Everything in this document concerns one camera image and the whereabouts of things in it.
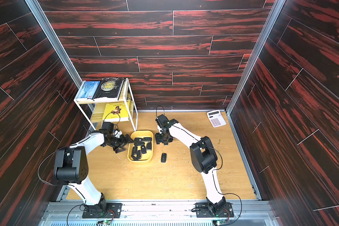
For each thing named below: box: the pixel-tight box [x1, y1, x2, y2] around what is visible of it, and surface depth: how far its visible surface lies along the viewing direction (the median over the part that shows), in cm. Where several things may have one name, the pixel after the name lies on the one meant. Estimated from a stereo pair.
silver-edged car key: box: [130, 150, 142, 161], surface depth 95 cm
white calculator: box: [206, 109, 227, 128], surface depth 117 cm
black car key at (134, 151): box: [131, 145, 138, 156], surface depth 98 cm
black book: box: [92, 77, 125, 101], surface depth 87 cm
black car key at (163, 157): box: [161, 153, 167, 163], surface depth 95 cm
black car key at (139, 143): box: [134, 141, 146, 146], surface depth 101 cm
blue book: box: [77, 80, 101, 99], surface depth 88 cm
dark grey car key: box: [146, 142, 152, 150], surface depth 101 cm
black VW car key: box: [140, 145, 147, 154], surface depth 98 cm
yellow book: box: [102, 100, 130, 122], surface depth 97 cm
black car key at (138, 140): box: [134, 137, 146, 144], surface depth 103 cm
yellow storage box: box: [127, 129, 154, 164], surface depth 97 cm
